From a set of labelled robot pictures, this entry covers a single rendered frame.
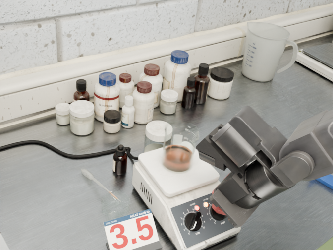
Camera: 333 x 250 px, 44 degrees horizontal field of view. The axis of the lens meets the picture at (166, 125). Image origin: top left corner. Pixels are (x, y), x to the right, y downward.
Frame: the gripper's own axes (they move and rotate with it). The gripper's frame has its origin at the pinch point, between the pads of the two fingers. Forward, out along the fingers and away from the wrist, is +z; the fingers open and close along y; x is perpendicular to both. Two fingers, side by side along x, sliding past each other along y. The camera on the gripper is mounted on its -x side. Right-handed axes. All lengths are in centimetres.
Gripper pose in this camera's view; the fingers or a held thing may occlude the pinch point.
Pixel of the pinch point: (218, 206)
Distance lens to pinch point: 75.5
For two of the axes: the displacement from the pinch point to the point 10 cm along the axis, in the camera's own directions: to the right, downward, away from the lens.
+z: -3.4, 4.3, 8.3
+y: -6.5, 5.3, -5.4
